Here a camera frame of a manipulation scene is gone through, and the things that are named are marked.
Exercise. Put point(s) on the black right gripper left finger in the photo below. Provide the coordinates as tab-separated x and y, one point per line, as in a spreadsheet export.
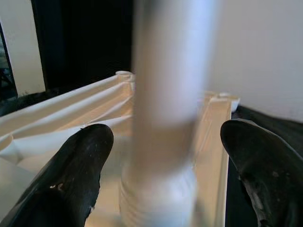
66	179

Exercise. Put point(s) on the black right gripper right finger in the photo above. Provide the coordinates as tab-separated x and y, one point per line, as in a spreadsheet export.
267	170

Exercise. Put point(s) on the white plastic table top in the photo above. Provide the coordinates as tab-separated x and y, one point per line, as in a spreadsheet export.
71	106

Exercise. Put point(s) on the white plastic table leg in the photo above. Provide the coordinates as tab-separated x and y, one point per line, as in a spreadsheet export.
165	94

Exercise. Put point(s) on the black plastic table sheet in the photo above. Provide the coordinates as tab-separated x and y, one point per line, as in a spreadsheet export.
272	123

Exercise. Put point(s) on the black door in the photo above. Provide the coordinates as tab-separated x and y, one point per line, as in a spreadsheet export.
82	35

